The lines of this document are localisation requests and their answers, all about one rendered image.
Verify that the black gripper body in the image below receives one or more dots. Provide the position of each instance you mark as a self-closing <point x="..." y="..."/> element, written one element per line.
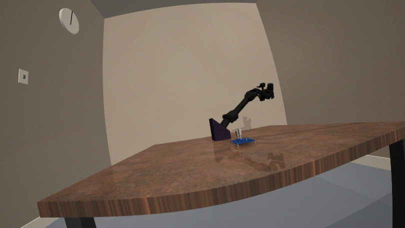
<point x="262" y="85"/>

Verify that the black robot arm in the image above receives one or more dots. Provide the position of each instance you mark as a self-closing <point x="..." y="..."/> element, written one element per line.
<point x="232" y="115"/>

